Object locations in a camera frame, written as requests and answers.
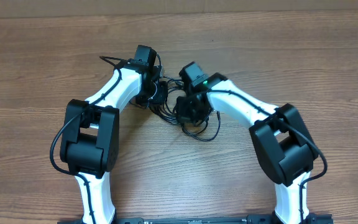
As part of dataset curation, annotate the black cables bundle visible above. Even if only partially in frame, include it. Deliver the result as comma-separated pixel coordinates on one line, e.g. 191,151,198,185
149,76,222,142

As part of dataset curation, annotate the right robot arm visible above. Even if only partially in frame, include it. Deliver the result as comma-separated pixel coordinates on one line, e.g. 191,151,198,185
175,62,319,223

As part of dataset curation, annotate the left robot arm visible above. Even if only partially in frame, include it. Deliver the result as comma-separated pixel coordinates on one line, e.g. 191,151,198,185
57,45,167,223

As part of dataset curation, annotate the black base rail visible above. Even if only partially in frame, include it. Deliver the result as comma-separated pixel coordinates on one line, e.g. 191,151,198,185
57,213,334,224

